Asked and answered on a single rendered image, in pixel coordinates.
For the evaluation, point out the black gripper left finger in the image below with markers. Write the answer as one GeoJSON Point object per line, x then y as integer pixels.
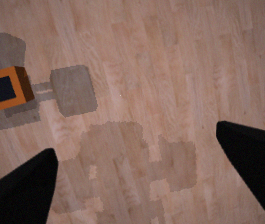
{"type": "Point", "coordinates": [26, 193]}

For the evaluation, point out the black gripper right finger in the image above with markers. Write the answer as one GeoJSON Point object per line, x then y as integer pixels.
{"type": "Point", "coordinates": [245, 148]}

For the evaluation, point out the orange block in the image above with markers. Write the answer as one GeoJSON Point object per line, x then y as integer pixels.
{"type": "Point", "coordinates": [14, 87]}

